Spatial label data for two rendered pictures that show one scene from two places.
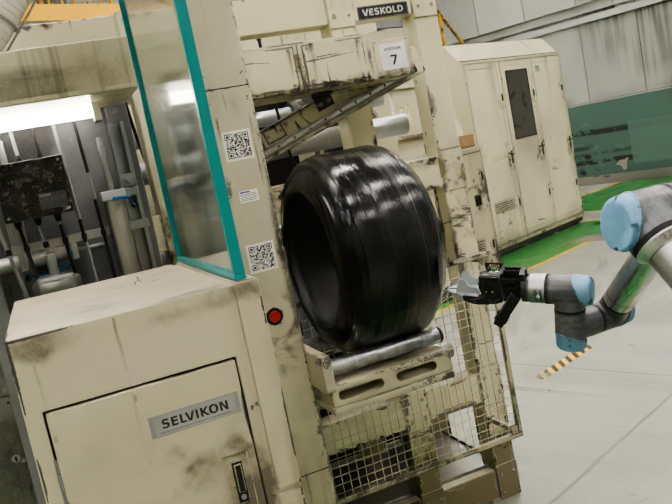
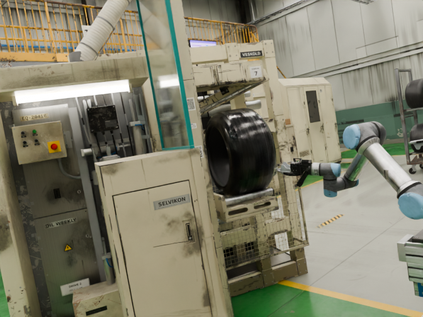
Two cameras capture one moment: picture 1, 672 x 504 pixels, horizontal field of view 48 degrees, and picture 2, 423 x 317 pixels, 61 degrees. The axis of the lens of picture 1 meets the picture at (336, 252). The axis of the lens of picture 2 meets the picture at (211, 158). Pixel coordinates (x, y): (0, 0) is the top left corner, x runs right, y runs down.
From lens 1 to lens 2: 0.27 m
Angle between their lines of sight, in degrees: 4
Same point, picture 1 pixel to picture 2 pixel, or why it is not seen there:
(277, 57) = (206, 70)
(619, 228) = (350, 139)
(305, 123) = (216, 100)
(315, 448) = (216, 238)
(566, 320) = (328, 182)
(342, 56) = (233, 71)
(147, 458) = (152, 217)
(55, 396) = (117, 189)
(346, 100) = (234, 90)
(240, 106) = (190, 88)
